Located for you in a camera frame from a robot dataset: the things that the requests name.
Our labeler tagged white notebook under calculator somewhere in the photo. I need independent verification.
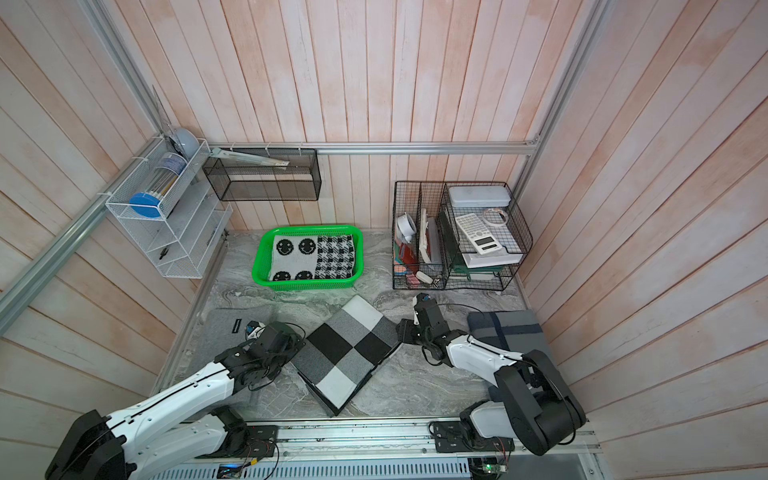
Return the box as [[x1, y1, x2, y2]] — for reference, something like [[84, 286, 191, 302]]
[[462, 249, 525, 269]]

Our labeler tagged white tape roll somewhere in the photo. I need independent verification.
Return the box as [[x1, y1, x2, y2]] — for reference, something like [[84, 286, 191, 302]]
[[395, 213, 416, 243]]

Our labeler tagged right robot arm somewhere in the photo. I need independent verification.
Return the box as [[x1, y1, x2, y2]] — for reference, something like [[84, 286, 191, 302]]
[[397, 293, 587, 456]]

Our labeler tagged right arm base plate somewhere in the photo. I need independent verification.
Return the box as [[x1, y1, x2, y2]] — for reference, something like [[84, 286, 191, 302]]
[[428, 420, 515, 454]]

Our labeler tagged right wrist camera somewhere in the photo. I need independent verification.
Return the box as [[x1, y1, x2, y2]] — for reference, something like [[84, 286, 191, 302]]
[[412, 293, 432, 309]]

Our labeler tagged green plastic basket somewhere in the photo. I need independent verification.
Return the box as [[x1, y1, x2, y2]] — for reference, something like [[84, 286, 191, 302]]
[[252, 225, 364, 291]]

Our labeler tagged white calculator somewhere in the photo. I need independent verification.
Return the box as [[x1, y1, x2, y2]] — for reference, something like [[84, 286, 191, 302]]
[[455, 213, 503, 255]]

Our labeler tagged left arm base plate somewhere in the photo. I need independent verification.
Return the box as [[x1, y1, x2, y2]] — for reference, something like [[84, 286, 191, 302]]
[[201, 425, 279, 460]]

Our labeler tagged white pencil case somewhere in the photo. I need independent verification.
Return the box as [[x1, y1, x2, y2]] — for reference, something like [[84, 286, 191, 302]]
[[448, 185, 511, 208]]

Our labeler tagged black wire desk organizer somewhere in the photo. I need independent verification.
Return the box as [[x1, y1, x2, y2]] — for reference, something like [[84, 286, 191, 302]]
[[392, 180, 533, 291]]

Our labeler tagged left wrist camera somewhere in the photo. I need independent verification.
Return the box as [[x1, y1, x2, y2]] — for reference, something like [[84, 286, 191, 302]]
[[245, 321, 266, 340]]

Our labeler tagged white wire wall shelf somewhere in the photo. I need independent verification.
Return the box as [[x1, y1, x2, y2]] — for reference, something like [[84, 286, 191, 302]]
[[106, 139, 232, 279]]

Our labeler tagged black mesh wall basket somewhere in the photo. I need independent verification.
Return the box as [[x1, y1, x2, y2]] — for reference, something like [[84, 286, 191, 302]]
[[203, 147, 322, 202]]

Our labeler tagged ruler in mesh basket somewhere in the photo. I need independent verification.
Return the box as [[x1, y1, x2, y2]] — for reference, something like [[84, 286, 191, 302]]
[[210, 148, 290, 168]]

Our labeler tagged aluminium front rail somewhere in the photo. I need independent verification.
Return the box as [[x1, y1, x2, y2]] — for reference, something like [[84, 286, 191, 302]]
[[101, 416, 601, 466]]

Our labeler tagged black white checkered scarf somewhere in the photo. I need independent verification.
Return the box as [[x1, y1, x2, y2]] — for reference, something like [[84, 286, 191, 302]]
[[292, 296, 401, 416]]

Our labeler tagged clear tube blue cap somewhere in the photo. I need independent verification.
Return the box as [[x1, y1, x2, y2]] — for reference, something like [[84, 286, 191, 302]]
[[130, 152, 187, 218]]

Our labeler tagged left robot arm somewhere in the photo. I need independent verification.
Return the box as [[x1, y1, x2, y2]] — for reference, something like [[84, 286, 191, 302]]
[[44, 321, 306, 479]]

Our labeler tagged smiley houndstooth knit scarf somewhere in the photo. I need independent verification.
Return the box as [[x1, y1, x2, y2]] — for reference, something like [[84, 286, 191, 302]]
[[268, 235, 356, 281]]

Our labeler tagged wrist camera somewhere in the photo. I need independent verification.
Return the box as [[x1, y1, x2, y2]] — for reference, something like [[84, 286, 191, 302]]
[[245, 321, 266, 340], [412, 293, 432, 309]]

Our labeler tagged grey navy striped scarf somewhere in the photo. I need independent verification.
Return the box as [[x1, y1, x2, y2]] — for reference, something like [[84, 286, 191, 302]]
[[467, 310, 553, 360]]

